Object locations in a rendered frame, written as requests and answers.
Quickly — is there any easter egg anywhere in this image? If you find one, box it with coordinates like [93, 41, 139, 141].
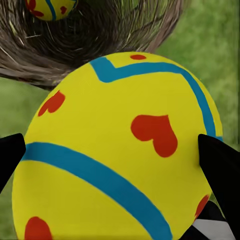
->
[24, 0, 79, 22]
[12, 51, 223, 240]

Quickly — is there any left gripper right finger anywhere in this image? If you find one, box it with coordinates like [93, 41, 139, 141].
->
[198, 133, 240, 240]

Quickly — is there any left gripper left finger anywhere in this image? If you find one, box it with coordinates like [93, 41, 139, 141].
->
[0, 133, 26, 193]

